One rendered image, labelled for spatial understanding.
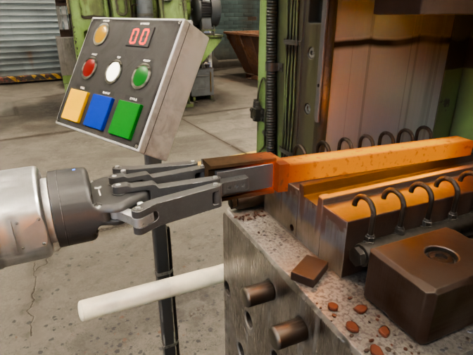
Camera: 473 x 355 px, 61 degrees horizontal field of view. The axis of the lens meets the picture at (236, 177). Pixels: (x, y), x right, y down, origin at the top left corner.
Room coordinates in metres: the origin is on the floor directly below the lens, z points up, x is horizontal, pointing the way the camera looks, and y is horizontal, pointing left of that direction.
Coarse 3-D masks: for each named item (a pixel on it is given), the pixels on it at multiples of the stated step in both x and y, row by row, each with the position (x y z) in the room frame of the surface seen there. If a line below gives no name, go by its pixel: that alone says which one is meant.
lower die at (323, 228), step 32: (288, 192) 0.52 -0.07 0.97; (352, 192) 0.46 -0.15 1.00; (416, 192) 0.48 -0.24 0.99; (448, 192) 0.48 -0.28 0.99; (288, 224) 0.52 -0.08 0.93; (320, 224) 0.45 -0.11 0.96; (352, 224) 0.40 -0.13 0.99; (384, 224) 0.43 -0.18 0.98; (416, 224) 0.45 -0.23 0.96; (320, 256) 0.44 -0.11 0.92
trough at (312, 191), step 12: (468, 156) 0.62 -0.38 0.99; (396, 168) 0.55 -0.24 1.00; (408, 168) 0.56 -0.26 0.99; (420, 168) 0.57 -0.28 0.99; (432, 168) 0.58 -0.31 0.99; (444, 168) 0.58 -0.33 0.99; (336, 180) 0.51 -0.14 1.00; (348, 180) 0.52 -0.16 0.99; (360, 180) 0.52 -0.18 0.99; (372, 180) 0.53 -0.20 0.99; (384, 180) 0.54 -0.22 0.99; (312, 192) 0.49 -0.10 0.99; (324, 192) 0.49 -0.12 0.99
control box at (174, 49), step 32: (128, 32) 0.94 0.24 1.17; (160, 32) 0.87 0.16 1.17; (192, 32) 0.86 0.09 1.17; (96, 64) 0.96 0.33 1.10; (128, 64) 0.89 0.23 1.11; (160, 64) 0.83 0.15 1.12; (192, 64) 0.86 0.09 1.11; (128, 96) 0.84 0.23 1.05; (160, 96) 0.79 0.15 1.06; (160, 128) 0.79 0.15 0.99
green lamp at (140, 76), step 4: (140, 68) 0.85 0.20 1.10; (144, 68) 0.84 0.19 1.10; (136, 72) 0.86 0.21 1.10; (140, 72) 0.85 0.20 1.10; (144, 72) 0.84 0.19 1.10; (136, 76) 0.85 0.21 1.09; (140, 76) 0.84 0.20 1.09; (144, 76) 0.83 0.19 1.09; (136, 80) 0.84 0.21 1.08; (140, 80) 0.83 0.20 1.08; (144, 80) 0.83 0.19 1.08; (136, 84) 0.84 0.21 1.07; (140, 84) 0.83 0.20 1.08
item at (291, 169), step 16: (400, 144) 0.54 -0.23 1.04; (416, 144) 0.54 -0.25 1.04; (432, 144) 0.54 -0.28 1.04; (448, 144) 0.55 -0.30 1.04; (464, 144) 0.56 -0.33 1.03; (208, 160) 0.42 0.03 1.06; (224, 160) 0.42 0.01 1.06; (240, 160) 0.42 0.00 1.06; (256, 160) 0.42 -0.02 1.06; (272, 160) 0.43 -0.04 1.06; (288, 160) 0.46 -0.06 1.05; (304, 160) 0.46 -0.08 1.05; (320, 160) 0.46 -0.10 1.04; (336, 160) 0.47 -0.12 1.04; (352, 160) 0.48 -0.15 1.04; (368, 160) 0.49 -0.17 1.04; (384, 160) 0.50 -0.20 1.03; (400, 160) 0.51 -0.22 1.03; (416, 160) 0.52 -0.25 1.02; (432, 160) 0.54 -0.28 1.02; (208, 176) 0.41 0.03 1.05; (288, 176) 0.43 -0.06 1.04; (304, 176) 0.45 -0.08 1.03; (320, 176) 0.46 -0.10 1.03; (256, 192) 0.42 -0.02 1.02; (272, 192) 0.43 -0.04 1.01
